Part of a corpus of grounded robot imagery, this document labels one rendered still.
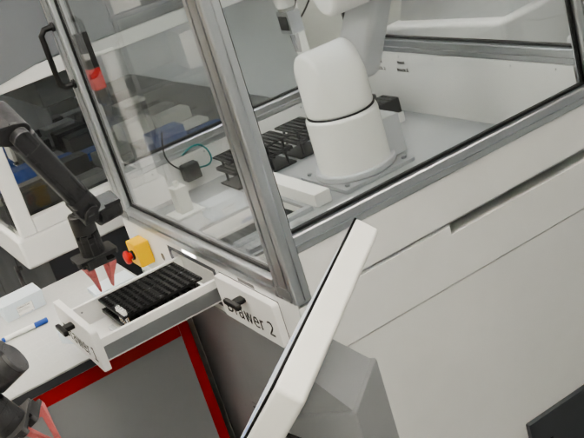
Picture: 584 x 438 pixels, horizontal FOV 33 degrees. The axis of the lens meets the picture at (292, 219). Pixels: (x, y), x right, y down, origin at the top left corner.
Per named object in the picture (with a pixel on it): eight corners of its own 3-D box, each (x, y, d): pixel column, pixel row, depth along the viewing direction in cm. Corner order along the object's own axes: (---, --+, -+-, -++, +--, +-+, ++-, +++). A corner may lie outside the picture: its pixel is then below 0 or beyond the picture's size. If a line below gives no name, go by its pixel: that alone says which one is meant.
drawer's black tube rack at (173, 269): (131, 340, 242) (122, 317, 239) (106, 321, 256) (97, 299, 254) (209, 299, 250) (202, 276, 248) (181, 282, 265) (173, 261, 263)
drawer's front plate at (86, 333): (106, 373, 234) (89, 333, 230) (67, 337, 258) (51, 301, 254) (112, 369, 234) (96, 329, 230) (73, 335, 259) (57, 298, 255)
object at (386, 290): (315, 364, 213) (296, 306, 208) (137, 260, 300) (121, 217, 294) (620, 186, 251) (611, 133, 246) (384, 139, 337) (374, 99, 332)
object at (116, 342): (108, 361, 235) (99, 340, 233) (73, 331, 257) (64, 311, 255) (249, 287, 251) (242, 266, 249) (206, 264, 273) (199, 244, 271)
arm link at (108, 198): (63, 187, 228) (86, 210, 225) (104, 166, 235) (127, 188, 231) (64, 222, 237) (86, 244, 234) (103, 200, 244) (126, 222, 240)
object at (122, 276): (98, 300, 291) (96, 295, 290) (89, 292, 298) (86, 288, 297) (136, 281, 296) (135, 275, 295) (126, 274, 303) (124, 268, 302)
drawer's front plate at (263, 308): (285, 348, 220) (271, 306, 216) (226, 314, 244) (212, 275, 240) (291, 345, 220) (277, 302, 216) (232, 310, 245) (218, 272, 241)
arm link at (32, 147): (-25, 113, 194) (7, 146, 190) (-4, 93, 195) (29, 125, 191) (63, 201, 233) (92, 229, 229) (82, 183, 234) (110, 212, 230)
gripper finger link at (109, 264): (89, 289, 243) (76, 256, 239) (116, 276, 246) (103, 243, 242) (99, 298, 237) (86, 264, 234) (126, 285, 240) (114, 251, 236)
